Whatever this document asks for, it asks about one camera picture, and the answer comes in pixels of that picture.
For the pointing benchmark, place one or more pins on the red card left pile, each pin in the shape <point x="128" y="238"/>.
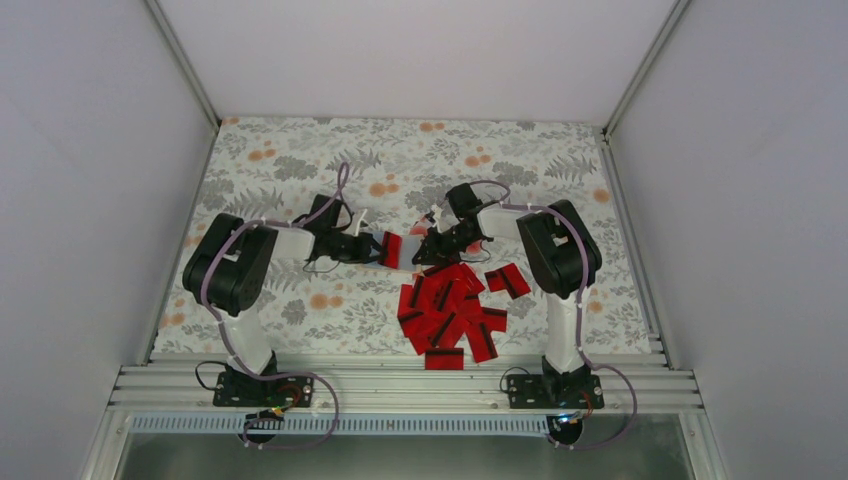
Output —
<point x="417" y="326"/>

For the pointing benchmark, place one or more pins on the red card pile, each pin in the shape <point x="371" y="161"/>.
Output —
<point x="417" y="326"/>
<point x="444" y="291"/>
<point x="508" y="279"/>

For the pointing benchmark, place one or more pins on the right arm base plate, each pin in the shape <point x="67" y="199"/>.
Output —
<point x="534" y="392"/>

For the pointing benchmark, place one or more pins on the red card on rail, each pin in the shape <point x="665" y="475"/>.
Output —
<point x="444" y="359"/>

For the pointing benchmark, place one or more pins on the aluminium rail frame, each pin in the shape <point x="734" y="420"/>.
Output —
<point x="401" y="384"/>

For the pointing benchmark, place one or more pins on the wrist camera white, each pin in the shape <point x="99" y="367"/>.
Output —
<point x="434" y="216"/>
<point x="357" y="221"/>

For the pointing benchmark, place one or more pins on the red card lower right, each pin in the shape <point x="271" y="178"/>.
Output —
<point x="479" y="332"/>

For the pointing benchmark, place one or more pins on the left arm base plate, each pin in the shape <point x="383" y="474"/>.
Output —
<point x="235" y="389"/>

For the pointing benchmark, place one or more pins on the red card centre pile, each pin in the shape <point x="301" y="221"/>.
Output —
<point x="444" y="291"/>

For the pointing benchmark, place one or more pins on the beige card holder wallet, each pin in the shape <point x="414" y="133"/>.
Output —
<point x="410" y="246"/>

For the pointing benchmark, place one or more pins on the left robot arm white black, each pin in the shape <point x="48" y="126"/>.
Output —
<point x="226" y="272"/>

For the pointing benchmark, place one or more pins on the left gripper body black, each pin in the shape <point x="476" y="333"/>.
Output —
<point x="347" y="253"/>

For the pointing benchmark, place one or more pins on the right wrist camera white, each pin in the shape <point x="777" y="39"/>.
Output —
<point x="434" y="216"/>

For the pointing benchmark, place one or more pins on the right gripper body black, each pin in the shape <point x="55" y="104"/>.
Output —
<point x="449" y="246"/>

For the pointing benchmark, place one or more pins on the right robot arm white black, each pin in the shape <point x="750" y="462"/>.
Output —
<point x="563" y="258"/>

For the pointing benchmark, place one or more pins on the red card right pile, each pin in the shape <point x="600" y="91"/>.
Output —
<point x="508" y="279"/>

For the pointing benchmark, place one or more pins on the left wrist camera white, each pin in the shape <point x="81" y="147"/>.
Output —
<point x="357" y="221"/>

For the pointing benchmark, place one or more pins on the floral patterned table mat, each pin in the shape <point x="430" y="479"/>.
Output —
<point x="274" y="167"/>

